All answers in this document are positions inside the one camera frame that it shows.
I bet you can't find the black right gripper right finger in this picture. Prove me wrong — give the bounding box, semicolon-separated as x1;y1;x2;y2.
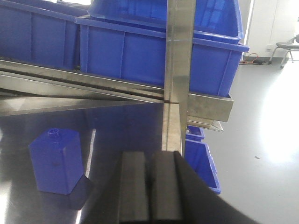
150;151;256;224

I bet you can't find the blue bin front shelf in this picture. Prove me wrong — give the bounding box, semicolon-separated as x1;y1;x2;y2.
75;15;249;97

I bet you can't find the blue bin shelf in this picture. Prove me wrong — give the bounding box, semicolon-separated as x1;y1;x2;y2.
185;126;221;195
0;0;87;70
75;15;249;97

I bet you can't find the blue bin left shelf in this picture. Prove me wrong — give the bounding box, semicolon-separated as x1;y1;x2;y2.
0;0;87;70

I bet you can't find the tilted blue bin on top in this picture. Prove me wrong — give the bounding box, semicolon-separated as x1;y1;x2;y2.
88;0;244;44

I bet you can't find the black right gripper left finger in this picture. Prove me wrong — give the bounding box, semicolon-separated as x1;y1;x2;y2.
82;151;150;224

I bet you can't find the blue bin lower shelf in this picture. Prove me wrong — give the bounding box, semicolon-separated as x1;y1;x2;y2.
185;126;221;195

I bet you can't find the orange cable on floor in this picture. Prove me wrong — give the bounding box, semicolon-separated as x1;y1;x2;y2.
240;53;271;66

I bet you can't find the steel shelf frame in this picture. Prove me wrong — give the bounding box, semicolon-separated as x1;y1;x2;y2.
0;0;235;157

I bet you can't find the grey office chair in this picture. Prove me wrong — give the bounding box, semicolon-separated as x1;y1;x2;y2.
269;34;299;69

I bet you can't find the blue plastic block part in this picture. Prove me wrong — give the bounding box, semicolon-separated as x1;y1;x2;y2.
29;128;84;195

